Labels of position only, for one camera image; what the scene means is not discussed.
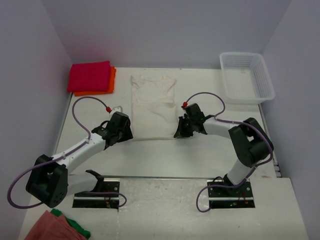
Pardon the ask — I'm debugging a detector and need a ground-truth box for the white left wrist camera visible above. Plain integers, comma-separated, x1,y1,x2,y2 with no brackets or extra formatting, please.
105,106,123,115

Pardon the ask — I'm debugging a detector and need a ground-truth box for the folded orange t shirt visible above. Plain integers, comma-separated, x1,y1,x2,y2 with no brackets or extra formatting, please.
73,66,117,97

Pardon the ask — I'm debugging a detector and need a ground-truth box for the salmon pink cloth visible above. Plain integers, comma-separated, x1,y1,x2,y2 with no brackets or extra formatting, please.
24,210,86,240

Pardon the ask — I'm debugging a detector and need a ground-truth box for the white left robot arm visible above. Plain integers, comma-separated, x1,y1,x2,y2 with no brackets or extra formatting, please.
26,111,133,208

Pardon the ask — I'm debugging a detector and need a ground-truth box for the folded pink t shirt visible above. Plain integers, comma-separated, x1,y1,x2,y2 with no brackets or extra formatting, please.
67,61,111,93

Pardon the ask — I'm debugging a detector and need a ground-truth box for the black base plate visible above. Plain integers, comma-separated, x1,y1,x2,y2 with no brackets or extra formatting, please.
207,181,256,209
72,178,121,210

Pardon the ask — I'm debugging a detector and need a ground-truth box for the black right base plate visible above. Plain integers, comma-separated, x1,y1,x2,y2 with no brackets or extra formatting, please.
207,181,256,209

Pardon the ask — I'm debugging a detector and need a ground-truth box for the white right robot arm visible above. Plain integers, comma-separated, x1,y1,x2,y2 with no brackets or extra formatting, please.
174,102,274,197

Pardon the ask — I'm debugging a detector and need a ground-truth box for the white plastic basket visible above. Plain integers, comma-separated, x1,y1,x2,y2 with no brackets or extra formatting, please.
219,52,276,105

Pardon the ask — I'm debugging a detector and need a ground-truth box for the green cloth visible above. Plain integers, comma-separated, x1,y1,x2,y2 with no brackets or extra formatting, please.
50,208,91,240

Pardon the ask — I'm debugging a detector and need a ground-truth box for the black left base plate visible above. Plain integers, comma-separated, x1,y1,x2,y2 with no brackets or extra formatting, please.
72,178,121,210

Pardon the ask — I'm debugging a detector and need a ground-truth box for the white t shirt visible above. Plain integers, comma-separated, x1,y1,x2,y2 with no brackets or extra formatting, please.
130,75,178,141

